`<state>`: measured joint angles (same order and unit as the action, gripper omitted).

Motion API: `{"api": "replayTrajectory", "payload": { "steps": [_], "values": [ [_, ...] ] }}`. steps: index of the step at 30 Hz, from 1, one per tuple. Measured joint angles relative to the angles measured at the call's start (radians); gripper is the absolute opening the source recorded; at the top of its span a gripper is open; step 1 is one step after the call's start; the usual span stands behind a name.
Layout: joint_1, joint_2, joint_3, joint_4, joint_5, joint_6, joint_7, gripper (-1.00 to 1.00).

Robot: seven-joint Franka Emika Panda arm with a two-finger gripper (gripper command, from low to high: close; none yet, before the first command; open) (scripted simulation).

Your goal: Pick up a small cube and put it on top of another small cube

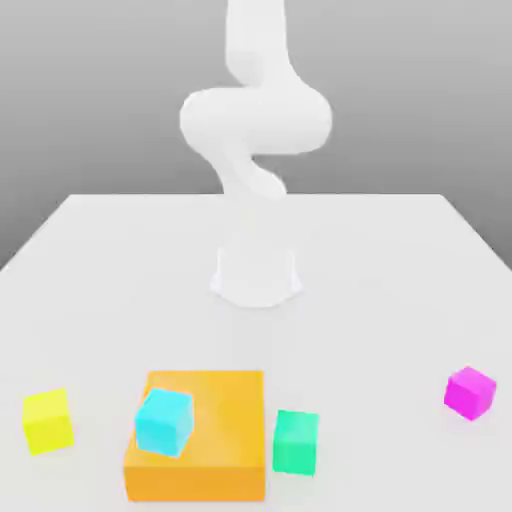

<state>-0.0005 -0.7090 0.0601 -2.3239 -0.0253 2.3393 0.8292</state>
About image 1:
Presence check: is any small green cube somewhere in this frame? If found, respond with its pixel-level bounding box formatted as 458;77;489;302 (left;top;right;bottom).
272;409;320;477

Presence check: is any small cyan cube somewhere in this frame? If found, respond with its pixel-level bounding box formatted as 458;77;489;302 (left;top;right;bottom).
134;387;195;459

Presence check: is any small magenta cube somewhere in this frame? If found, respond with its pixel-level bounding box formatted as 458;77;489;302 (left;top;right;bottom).
443;365;498;422

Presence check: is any small yellow cube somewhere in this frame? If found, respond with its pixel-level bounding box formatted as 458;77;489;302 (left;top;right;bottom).
22;387;76;457

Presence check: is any large orange box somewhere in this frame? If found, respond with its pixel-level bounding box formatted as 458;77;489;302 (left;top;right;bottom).
122;370;267;504

